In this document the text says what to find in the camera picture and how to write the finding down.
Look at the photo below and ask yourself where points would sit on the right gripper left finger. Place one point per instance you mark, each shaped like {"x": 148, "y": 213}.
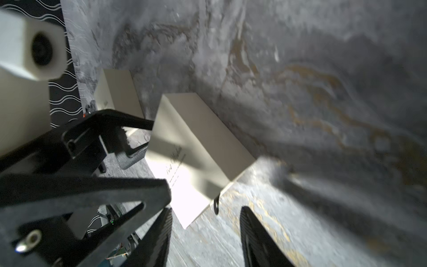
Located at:
{"x": 153, "y": 249}

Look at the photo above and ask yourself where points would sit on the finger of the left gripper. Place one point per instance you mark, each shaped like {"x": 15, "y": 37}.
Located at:
{"x": 35, "y": 234}
{"x": 80, "y": 146}

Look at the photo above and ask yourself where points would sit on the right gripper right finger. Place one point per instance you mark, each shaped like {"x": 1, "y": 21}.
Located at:
{"x": 259, "y": 249}

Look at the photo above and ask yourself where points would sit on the cream drawer jewelry box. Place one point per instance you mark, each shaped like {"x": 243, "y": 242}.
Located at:
{"x": 115, "y": 90}

